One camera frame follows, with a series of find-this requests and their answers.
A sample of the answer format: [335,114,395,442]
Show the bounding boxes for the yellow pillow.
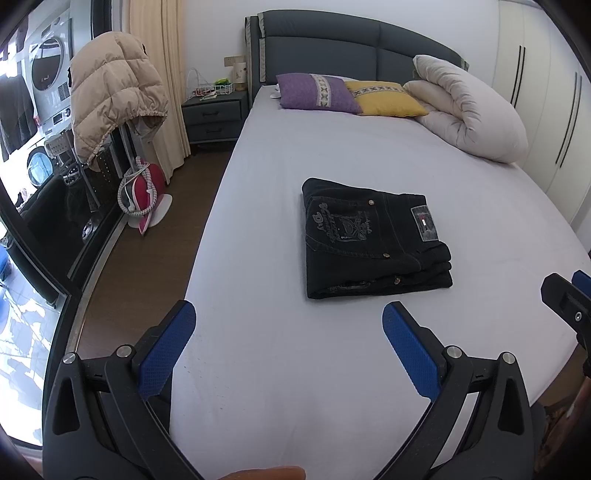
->
[345,80,429,117]

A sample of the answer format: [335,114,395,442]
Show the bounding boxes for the grey padded headboard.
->
[244,10,469,95]

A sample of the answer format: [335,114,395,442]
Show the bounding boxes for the person's left hand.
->
[217,466,306,480]

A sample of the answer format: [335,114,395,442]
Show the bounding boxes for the bed with white sheet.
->
[168,85,591,480]

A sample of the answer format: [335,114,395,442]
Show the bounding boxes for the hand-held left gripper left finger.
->
[42,300,204,480]

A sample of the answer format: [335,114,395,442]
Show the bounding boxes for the rolled white duvet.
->
[403,54,529,164]

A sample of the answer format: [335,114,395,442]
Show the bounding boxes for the purple pillow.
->
[276,73,363,114]

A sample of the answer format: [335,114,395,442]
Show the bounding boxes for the sliding glass door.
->
[0,0,134,305]

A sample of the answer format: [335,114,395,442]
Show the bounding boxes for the beige puffer jacket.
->
[69,31,170,172]

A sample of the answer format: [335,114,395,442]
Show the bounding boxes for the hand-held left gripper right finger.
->
[382,301,539,480]

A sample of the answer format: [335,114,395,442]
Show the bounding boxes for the white washing machine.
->
[25,138,61,185]

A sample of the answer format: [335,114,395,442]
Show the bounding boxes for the grey nightstand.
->
[181,89,250,145]

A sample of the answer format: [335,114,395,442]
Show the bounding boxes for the dark hanging garment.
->
[0,76,37,161]

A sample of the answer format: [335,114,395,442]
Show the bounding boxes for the beige curtain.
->
[128,0,191,183]

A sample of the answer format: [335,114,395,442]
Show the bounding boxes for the cream wardrobe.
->
[492,0,591,252]

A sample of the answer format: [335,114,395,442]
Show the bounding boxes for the red and white steamer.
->
[117,157,175,236]

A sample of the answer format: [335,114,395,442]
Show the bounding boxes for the white wire basket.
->
[187,68,232,97]

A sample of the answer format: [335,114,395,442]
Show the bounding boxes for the black denim pants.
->
[301,178,454,301]

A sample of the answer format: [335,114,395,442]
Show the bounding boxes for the white tumble dryer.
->
[28,32,72,116]

